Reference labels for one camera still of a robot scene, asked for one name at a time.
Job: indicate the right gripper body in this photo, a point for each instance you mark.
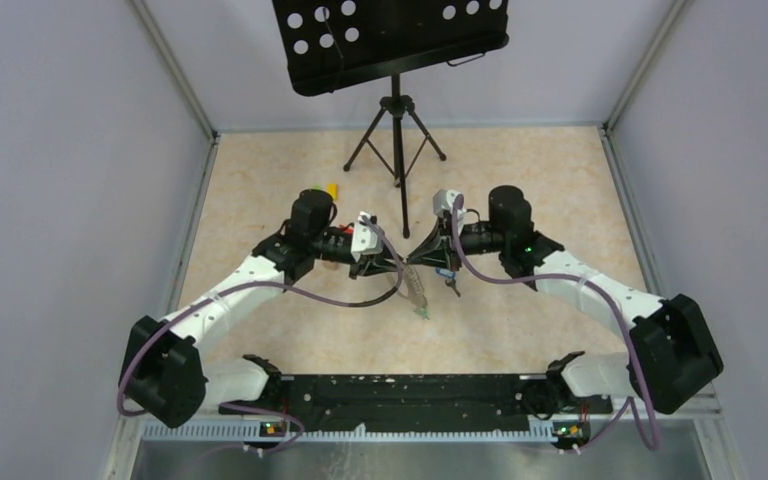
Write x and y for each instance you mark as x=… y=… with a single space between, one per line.
x=479 y=238

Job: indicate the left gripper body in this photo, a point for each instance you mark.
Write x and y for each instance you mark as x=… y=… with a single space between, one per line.
x=331 y=247

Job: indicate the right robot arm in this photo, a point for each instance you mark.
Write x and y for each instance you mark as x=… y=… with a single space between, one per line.
x=670 y=354

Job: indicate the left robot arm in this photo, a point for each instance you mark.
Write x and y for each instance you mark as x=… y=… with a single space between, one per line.
x=163 y=373

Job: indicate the blue key tag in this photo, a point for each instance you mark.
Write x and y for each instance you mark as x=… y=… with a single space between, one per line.
x=445 y=273

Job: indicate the black music stand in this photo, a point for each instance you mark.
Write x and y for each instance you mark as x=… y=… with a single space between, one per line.
x=334 y=45

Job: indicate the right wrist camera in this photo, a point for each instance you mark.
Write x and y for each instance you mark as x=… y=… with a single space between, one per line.
x=444 y=201

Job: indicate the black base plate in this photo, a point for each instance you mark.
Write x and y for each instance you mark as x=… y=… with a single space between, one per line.
x=424 y=403

